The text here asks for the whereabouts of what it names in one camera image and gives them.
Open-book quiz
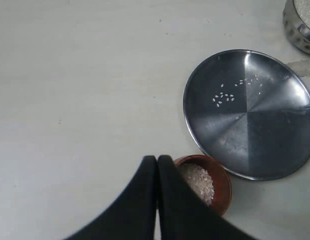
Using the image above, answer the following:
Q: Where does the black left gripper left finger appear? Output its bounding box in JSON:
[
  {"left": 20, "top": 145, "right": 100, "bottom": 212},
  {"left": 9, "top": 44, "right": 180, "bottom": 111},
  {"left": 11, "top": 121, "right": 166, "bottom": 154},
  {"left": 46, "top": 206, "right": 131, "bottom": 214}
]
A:
[{"left": 67, "top": 155, "right": 157, "bottom": 240}]

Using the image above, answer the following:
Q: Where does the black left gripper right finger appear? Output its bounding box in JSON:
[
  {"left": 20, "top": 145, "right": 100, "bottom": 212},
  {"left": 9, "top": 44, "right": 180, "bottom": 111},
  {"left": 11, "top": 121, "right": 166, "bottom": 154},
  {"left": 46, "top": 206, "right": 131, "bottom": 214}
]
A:
[{"left": 158, "top": 155, "right": 254, "bottom": 240}]

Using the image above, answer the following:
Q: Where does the brown wooden cup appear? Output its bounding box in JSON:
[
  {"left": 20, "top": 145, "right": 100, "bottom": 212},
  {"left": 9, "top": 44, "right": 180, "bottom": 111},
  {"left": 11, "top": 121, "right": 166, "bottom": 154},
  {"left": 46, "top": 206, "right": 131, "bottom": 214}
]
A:
[{"left": 174, "top": 154, "right": 232, "bottom": 216}]

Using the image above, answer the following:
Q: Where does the steel bowl of rice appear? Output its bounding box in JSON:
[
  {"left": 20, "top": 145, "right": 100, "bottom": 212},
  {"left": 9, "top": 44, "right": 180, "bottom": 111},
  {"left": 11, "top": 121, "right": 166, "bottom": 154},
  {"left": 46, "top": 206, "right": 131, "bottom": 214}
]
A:
[{"left": 282, "top": 0, "right": 310, "bottom": 55}]

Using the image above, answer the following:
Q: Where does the round steel plate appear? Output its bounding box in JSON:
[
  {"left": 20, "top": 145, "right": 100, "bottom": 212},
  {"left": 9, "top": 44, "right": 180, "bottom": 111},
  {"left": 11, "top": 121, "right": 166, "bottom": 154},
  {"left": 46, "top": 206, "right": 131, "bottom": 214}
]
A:
[{"left": 183, "top": 49, "right": 310, "bottom": 181}]

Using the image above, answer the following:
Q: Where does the clear tape strip on table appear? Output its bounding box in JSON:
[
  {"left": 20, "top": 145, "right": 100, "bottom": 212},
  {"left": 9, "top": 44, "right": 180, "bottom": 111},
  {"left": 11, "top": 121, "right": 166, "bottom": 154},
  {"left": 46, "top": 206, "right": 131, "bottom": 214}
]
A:
[{"left": 286, "top": 59, "right": 310, "bottom": 77}]

